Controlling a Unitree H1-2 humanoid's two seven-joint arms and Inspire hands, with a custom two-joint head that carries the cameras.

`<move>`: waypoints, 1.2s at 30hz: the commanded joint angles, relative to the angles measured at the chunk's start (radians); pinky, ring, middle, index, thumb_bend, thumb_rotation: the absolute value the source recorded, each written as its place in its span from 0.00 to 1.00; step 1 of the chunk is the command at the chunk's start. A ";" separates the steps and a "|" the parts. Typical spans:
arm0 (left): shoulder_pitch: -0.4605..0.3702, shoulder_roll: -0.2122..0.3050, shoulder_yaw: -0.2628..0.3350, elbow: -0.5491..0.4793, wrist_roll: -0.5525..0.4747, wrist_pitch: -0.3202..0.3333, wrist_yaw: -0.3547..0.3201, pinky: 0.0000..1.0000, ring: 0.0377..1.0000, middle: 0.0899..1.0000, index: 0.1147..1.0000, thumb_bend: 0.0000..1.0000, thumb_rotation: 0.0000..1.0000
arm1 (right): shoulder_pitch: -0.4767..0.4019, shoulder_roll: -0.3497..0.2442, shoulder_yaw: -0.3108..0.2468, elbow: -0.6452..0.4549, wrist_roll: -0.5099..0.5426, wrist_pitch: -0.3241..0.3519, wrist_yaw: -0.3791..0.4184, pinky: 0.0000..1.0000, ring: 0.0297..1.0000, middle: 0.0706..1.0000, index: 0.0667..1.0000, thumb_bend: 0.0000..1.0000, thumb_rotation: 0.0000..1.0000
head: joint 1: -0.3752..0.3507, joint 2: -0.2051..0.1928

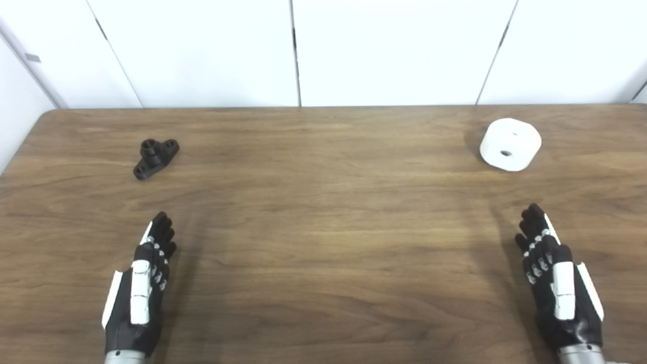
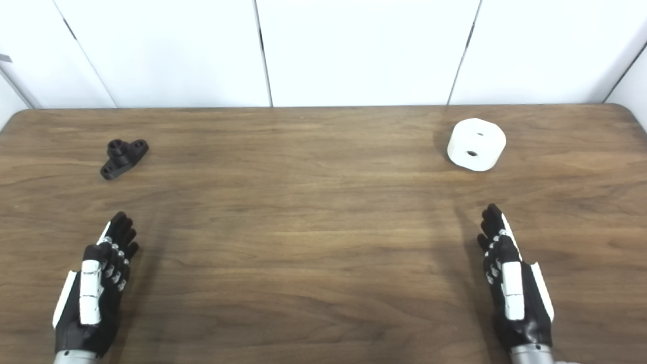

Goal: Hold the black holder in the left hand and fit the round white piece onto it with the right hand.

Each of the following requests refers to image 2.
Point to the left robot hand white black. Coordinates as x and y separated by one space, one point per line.
91 298

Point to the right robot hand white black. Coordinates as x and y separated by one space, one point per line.
513 298

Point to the round white piece with holes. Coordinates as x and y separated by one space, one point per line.
477 144

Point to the black flanged holder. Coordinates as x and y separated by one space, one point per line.
121 159

